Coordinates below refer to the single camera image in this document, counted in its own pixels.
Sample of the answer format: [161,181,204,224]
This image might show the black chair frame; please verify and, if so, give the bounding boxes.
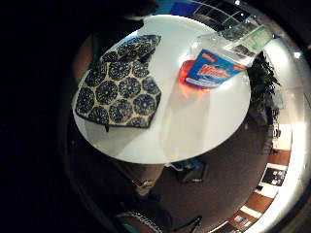
[173,215,204,233]

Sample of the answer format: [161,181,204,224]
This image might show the tan table pedestal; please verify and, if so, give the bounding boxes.
[113,160,167,197]

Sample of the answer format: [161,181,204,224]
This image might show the green potted plant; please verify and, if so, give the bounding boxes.
[247,52,282,128]

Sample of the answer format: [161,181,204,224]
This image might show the black patterned floor mat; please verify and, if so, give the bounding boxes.
[261,166,288,187]

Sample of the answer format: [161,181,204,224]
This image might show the dark grid window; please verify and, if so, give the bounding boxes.
[190,0,251,28]

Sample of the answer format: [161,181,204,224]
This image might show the dark bag with blue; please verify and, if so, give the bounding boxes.
[167,157,210,184]

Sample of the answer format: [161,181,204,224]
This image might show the blue yellow patterned cloth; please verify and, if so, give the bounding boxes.
[73,34,162,130]

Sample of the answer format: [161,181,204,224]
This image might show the clear spray bottle blue label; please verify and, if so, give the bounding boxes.
[160,32,258,163]

